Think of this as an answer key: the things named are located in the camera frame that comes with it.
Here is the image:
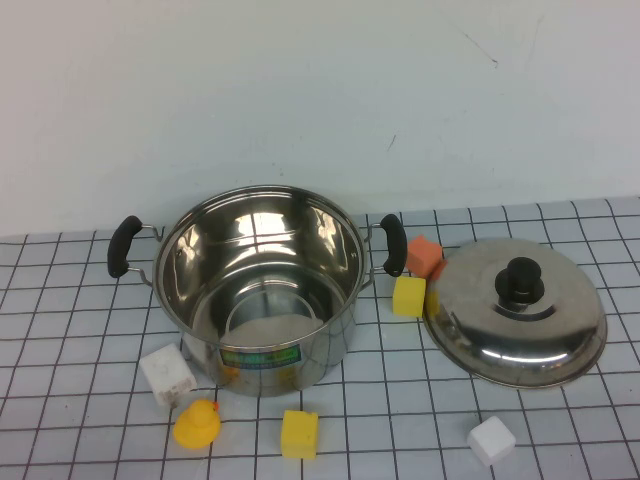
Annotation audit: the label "stainless steel lid black knob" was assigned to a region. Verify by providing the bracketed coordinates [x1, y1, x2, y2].
[423, 238, 609, 390]

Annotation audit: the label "white black grid tablecloth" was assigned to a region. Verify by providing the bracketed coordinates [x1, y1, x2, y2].
[0, 197, 640, 480]

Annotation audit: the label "stainless steel pot black handles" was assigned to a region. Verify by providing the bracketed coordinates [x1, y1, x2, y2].
[106, 184, 409, 399]

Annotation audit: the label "yellow rubber duck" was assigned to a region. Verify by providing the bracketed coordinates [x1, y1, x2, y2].
[172, 398, 222, 449]

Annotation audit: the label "notched yellow foam cube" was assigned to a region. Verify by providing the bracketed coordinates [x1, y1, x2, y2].
[280, 409, 320, 460]

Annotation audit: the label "orange foam cube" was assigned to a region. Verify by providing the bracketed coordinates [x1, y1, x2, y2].
[405, 235, 446, 281]

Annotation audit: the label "small white foam cube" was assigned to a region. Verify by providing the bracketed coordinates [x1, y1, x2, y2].
[467, 415, 517, 467]

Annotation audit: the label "large dirty white foam cube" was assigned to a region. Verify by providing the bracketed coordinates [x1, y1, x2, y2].
[138, 342, 198, 409]

